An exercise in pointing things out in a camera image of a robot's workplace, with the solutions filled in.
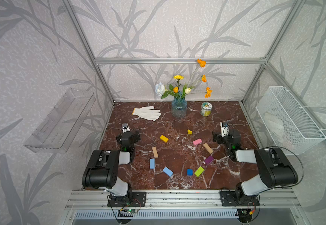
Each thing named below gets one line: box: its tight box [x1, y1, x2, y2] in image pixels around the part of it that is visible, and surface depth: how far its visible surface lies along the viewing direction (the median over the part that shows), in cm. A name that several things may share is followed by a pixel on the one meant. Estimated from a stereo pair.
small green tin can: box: [200, 101, 213, 117], surface depth 110 cm
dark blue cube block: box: [186, 168, 194, 176], surface depth 83 cm
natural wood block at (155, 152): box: [151, 146, 159, 159], surface depth 93 cm
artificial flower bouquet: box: [154, 59, 213, 100], surface depth 93 cm
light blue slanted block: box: [162, 165, 174, 177], surface depth 84 cm
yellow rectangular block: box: [159, 134, 169, 143], surface depth 99 cm
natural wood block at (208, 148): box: [203, 142, 214, 155], surface depth 95 cm
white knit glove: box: [131, 105, 162, 121], surface depth 114 cm
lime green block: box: [194, 165, 205, 178], surface depth 84 cm
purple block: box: [205, 155, 215, 165], surface depth 91 cm
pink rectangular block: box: [192, 138, 203, 146], surface depth 98 cm
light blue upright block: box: [149, 158, 156, 170], surface depth 87 cm
